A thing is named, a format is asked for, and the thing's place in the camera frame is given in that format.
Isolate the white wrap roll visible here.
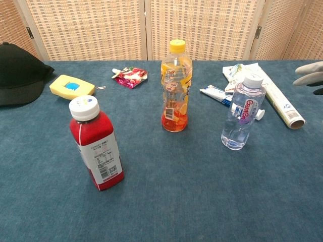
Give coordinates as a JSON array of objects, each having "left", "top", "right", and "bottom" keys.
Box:
[{"left": 242, "top": 63, "right": 306, "bottom": 130}]

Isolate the yellow sponge blue centre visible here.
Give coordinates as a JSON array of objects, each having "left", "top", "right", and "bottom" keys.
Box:
[{"left": 49, "top": 74, "right": 96, "bottom": 100}]

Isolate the blue tablecloth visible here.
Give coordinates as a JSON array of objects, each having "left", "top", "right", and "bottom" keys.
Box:
[{"left": 0, "top": 59, "right": 323, "bottom": 242}]

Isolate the woven folding screen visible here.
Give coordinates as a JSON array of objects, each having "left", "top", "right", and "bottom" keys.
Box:
[{"left": 0, "top": 0, "right": 323, "bottom": 61}]

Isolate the clear water bottle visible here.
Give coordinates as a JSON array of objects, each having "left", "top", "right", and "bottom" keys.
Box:
[{"left": 221, "top": 75, "right": 267, "bottom": 151}]

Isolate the red juice bottle white cap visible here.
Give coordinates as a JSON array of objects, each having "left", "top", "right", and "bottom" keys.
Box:
[{"left": 69, "top": 95, "right": 125, "bottom": 192}]

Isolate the white blue toothpaste tube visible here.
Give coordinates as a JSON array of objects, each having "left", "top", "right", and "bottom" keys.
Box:
[{"left": 199, "top": 85, "right": 265, "bottom": 121}]

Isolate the crumpled white snack bag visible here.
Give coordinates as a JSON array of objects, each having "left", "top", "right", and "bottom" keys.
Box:
[{"left": 222, "top": 63, "right": 254, "bottom": 94}]

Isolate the orange tea bottle yellow cap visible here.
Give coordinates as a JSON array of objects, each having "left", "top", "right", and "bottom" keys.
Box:
[{"left": 160, "top": 39, "right": 192, "bottom": 133}]

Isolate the black baseball cap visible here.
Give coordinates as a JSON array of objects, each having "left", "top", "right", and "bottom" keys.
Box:
[{"left": 0, "top": 42, "right": 55, "bottom": 106}]

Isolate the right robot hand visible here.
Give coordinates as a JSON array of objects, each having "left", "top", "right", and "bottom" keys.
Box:
[{"left": 292, "top": 60, "right": 323, "bottom": 96}]

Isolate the red snack pouch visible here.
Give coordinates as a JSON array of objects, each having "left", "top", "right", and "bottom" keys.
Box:
[{"left": 111, "top": 67, "right": 148, "bottom": 89}]

